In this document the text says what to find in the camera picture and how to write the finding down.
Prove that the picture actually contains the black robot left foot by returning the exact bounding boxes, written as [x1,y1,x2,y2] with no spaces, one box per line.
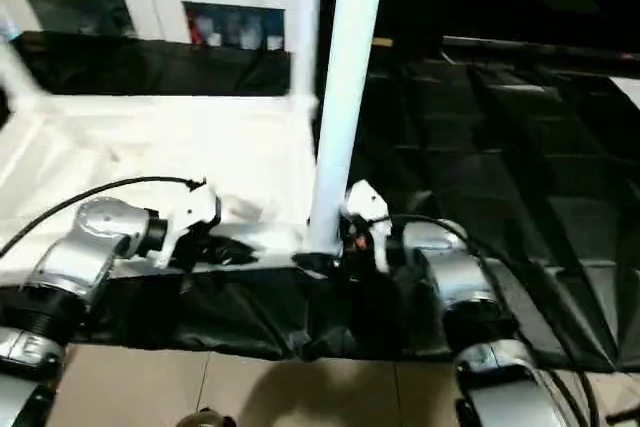
[176,408,237,427]

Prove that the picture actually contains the black plastic mat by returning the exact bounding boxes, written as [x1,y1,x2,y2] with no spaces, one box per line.
[0,29,640,373]

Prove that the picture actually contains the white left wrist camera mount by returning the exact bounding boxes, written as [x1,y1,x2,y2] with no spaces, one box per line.
[158,183,223,268]

